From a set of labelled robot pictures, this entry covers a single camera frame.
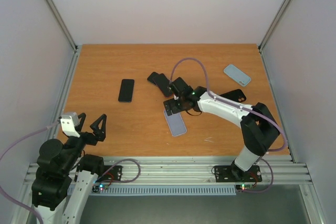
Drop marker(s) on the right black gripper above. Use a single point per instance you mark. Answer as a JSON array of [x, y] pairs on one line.
[[172, 106]]

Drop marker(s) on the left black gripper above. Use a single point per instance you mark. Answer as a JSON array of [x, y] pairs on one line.
[[101, 134]]

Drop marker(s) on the lavender phone case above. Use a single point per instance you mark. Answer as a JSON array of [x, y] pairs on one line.
[[176, 124]]

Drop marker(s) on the black phone pink edge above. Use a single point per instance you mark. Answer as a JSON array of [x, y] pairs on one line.
[[162, 82]]

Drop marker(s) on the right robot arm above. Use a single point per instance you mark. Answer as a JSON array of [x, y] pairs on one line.
[[258, 127]]

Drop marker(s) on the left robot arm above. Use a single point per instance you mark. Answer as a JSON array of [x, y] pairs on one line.
[[65, 177]]

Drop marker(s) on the black phone under stack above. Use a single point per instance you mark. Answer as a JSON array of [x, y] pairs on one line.
[[151, 77]]

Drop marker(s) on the black phone far left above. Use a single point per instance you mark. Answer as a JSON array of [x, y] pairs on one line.
[[126, 90]]

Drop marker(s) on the black phone case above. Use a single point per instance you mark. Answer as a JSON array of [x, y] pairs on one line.
[[235, 95]]

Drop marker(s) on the light blue phone case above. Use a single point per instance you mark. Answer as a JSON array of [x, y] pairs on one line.
[[237, 75]]

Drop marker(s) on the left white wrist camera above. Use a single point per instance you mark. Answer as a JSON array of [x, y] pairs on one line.
[[68, 122]]

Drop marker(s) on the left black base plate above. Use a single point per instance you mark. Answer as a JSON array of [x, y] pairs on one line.
[[114, 174]]

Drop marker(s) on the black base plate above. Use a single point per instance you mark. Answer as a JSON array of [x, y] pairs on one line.
[[223, 174], [114, 174]]

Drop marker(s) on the grey slotted cable duct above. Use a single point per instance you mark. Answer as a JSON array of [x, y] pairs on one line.
[[164, 190]]

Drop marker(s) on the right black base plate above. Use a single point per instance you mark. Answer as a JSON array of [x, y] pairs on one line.
[[223, 174]]

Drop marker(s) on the aluminium front frame rails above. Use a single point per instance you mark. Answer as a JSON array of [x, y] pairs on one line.
[[197, 170]]

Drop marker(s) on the left aluminium corner post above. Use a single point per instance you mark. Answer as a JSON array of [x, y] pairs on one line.
[[62, 24]]

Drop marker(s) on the aluminium corner post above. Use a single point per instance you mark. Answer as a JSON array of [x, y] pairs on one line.
[[62, 24], [276, 20]]

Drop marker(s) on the right aluminium corner post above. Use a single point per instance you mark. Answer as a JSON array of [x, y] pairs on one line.
[[276, 20]]

